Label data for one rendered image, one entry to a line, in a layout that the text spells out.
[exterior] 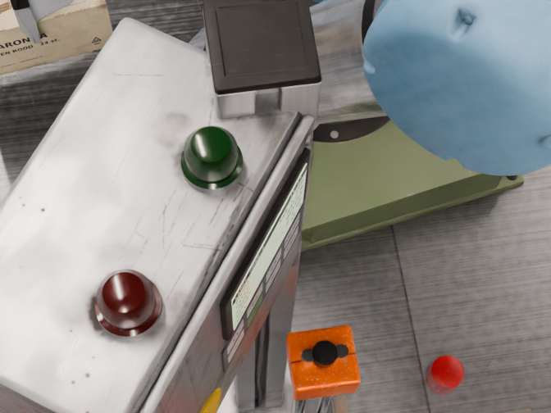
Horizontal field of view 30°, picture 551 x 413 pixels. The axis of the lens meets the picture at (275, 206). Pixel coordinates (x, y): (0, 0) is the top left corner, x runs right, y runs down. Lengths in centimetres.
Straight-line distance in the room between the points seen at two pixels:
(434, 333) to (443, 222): 13
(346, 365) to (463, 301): 43
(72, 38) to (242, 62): 64
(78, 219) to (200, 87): 8
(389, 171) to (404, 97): 53
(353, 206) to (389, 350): 16
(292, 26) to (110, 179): 10
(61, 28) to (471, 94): 60
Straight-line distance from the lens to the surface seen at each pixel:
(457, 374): 105
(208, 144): 41
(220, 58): 43
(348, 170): 107
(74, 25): 104
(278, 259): 53
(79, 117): 45
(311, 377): 69
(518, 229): 115
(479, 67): 49
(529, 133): 50
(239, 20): 44
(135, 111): 45
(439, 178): 107
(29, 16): 100
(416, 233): 113
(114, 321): 40
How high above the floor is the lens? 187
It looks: 68 degrees down
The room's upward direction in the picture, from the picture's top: 3 degrees clockwise
